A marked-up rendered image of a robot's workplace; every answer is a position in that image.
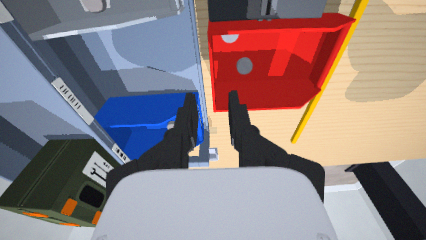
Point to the blue open bin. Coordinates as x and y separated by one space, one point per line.
142 112

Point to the red bin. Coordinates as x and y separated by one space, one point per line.
289 68

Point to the olive green tool case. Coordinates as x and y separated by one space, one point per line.
65 183

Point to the yellow bar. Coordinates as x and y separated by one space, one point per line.
356 13

